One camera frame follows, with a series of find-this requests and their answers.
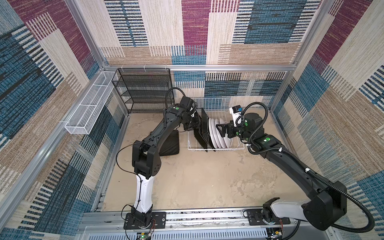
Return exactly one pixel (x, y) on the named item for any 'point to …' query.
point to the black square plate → (171, 145)
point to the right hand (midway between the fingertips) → (224, 125)
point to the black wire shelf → (145, 90)
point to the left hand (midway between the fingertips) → (202, 125)
